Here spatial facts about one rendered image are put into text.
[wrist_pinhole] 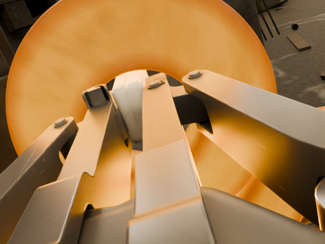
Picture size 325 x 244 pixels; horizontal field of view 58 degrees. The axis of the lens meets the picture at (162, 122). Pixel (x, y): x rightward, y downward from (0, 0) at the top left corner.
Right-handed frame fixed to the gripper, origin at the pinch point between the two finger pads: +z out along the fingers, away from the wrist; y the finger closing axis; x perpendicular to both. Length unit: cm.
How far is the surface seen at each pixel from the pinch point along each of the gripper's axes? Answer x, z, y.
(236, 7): -29, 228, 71
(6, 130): -3.8, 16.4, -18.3
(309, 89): -95, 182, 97
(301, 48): -98, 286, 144
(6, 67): 2.3, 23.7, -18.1
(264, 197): -8.7, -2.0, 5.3
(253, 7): -35, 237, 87
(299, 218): -11.1, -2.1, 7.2
